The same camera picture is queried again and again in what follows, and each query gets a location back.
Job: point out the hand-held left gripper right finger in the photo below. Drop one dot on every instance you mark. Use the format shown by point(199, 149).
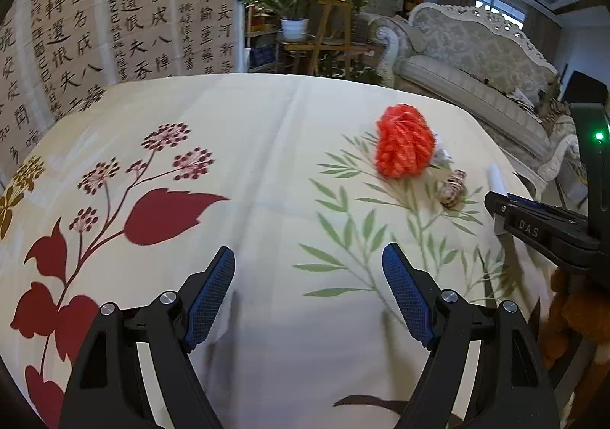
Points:
point(405, 295)

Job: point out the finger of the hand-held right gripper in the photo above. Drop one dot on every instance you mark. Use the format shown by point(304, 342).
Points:
point(495, 205)

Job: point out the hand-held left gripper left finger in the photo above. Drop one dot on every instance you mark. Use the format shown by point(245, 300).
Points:
point(212, 295)

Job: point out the silver wrapper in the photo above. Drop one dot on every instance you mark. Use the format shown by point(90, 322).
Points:
point(495, 178)

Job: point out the round red mesh ball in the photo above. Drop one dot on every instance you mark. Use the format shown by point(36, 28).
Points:
point(405, 143)

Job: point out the person's right forearm orange sleeve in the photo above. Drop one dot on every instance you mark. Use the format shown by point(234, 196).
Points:
point(586, 314)

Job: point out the brown patterned seashell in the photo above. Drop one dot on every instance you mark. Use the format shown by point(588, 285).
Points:
point(452, 190)

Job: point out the crumpled white paper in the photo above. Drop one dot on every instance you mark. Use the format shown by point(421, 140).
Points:
point(443, 155)

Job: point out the brown patterned cloth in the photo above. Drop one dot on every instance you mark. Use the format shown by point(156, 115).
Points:
point(555, 109)

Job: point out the black panel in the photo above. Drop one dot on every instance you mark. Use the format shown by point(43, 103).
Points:
point(586, 86)

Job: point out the ornate white grey sofa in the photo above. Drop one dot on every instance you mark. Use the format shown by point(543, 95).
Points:
point(476, 86)

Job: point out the cream floral tablecloth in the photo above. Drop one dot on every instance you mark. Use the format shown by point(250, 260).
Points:
point(286, 147)

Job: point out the small trailing leaf plant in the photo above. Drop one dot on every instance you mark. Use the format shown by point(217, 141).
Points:
point(369, 76)

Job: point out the window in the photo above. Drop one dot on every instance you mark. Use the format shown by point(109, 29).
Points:
point(500, 7)

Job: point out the ornate grey armchair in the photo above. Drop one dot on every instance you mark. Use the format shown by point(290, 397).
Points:
point(374, 24)

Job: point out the wooden plant stand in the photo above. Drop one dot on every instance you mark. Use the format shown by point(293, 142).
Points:
point(329, 47)

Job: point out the white metal rack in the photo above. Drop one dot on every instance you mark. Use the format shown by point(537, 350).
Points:
point(262, 47)

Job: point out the white flower pot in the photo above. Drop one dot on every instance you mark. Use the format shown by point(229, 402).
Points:
point(294, 30)

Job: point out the calligraphy folding screen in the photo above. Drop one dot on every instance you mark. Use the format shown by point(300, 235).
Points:
point(119, 4)

